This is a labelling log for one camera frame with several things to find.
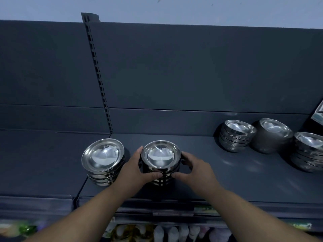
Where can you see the green packaged item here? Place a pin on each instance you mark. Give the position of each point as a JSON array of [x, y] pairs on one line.
[[25, 229]]

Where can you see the green shelf label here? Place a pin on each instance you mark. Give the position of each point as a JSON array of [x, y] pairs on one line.
[[205, 210], [300, 225]]

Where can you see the person's right forearm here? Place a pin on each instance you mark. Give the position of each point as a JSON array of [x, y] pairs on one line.
[[252, 219]]

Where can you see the person's right hand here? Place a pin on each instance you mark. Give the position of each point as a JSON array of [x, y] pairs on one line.
[[201, 177]]

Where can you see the large deep steel bowl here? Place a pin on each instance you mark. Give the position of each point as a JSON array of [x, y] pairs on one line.
[[273, 134]]

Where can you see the row of white bottles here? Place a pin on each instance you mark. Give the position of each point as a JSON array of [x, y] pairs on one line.
[[174, 233]]

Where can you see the person's left thumb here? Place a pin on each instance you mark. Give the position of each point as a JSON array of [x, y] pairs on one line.
[[151, 176]]

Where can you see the dark grey shelf board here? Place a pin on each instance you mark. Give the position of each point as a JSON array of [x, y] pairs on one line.
[[43, 163], [239, 171]]

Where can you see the person's left hand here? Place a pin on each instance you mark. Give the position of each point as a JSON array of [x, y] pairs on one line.
[[131, 173]]

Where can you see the stack of wide steel bowls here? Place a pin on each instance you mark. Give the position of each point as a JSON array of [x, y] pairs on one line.
[[103, 156]]

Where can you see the person's left forearm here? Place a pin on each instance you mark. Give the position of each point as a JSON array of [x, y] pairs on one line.
[[83, 216]]

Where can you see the person's right thumb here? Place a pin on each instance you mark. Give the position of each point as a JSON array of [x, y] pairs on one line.
[[179, 176]]

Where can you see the clear shelf label holder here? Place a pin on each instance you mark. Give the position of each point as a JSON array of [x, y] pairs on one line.
[[173, 213]]

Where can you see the slotted dark shelf upright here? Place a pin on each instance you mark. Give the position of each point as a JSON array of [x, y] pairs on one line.
[[97, 73]]

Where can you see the stack of small steel bowls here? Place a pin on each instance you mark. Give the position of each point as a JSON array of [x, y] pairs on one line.
[[236, 134], [161, 156], [307, 151]]

